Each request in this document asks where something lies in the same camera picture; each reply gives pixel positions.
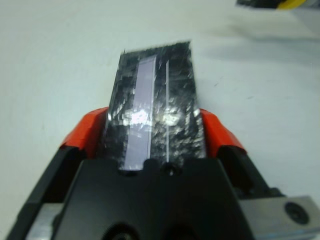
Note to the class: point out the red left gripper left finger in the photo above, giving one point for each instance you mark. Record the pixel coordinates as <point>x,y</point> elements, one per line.
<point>85,135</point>

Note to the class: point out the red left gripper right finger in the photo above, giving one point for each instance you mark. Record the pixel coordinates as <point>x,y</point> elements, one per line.
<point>220,135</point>

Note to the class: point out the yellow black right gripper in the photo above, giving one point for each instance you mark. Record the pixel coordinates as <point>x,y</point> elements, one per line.
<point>270,3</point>

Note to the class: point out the glossy black box lid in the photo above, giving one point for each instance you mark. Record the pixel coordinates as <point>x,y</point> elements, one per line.
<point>175,100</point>

